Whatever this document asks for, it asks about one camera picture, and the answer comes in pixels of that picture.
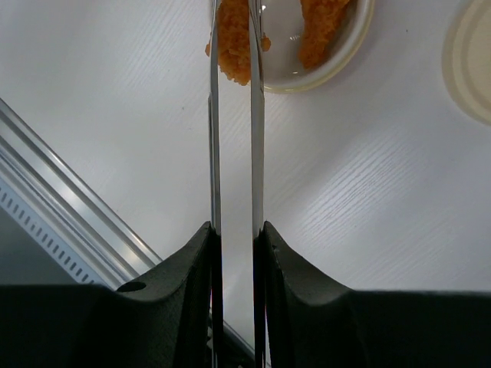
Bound cream bowl pink base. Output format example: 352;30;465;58
209;0;376;95

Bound fried chicken piece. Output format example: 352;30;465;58
205;1;271;92
298;0;349;70

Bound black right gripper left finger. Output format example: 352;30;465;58
1;223;212;367

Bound aluminium mounting rail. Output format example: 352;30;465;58
1;103;162;289

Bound cream lid orange smiley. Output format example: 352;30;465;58
441;0;490;125

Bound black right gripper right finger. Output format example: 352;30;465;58
264;223;490;367

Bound metal serving tongs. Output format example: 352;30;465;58
208;1;266;367

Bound grey slotted cable duct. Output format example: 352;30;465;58
1;181;103;284

